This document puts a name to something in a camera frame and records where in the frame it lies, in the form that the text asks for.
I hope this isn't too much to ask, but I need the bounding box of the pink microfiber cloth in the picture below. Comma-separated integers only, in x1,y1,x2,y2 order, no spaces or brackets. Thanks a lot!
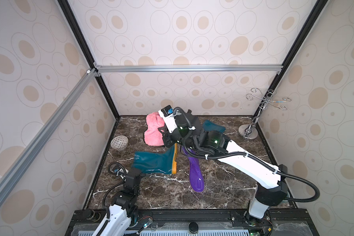
144,112,165,147

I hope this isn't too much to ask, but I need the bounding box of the teal rubber boot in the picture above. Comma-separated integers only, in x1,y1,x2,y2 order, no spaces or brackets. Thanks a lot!
132,144,178,175
202,120,226,133

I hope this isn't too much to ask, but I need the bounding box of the purple rubber boot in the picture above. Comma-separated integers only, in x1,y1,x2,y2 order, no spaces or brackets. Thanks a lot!
180,146,205,193

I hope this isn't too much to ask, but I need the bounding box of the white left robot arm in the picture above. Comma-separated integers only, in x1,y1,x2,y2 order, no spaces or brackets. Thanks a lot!
93,162,146,236

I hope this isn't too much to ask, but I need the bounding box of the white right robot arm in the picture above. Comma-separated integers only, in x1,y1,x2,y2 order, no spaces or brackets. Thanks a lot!
158,105,320,219

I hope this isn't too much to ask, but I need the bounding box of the patterned black white bowl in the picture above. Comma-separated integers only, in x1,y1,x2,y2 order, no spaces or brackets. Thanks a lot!
110,135,129,150

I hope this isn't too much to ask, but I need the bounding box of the chrome mug tree stand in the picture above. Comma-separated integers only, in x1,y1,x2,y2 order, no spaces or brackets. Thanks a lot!
238,88,292,140

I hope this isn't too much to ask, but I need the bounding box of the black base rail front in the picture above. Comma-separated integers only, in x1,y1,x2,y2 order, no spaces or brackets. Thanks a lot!
67,208,313,234

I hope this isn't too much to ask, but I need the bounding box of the horizontal aluminium rail back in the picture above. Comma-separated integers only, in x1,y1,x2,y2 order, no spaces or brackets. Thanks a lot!
96,65,283,73

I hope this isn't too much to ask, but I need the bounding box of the diagonal aluminium rail left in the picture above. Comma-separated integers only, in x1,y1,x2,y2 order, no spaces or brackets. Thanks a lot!
0,68,98,207

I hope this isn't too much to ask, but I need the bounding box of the black corner frame post left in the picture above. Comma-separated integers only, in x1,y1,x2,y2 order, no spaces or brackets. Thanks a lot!
57,0,121,120

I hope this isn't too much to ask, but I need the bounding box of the black corner frame post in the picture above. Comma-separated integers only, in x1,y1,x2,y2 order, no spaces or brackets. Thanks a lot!
253,1,328,119
57,0,121,120

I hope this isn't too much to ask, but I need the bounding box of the black corner frame post right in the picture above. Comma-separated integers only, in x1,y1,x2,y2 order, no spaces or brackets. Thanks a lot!
253,1,328,119

